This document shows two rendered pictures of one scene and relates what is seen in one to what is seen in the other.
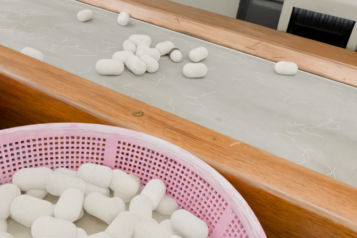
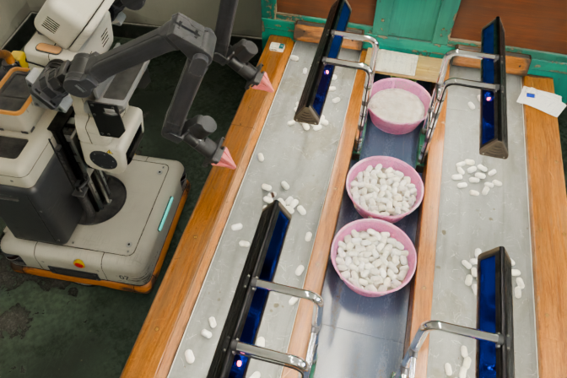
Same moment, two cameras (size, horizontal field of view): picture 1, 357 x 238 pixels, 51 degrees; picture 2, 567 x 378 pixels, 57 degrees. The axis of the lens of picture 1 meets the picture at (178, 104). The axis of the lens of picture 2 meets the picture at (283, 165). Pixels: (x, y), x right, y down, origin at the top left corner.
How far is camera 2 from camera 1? 1.79 m
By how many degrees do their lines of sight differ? 74
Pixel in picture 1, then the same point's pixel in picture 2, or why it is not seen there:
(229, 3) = not seen: outside the picture
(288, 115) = (298, 158)
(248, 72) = (267, 170)
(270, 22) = (52, 182)
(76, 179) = (361, 197)
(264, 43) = (240, 164)
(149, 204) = (360, 182)
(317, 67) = (251, 147)
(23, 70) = (329, 224)
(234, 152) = (340, 165)
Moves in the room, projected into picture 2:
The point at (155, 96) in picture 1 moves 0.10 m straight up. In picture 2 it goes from (310, 194) to (310, 175)
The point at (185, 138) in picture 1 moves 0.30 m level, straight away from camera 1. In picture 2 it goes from (340, 175) to (256, 185)
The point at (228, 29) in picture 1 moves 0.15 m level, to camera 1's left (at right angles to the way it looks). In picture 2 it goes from (233, 177) to (238, 213)
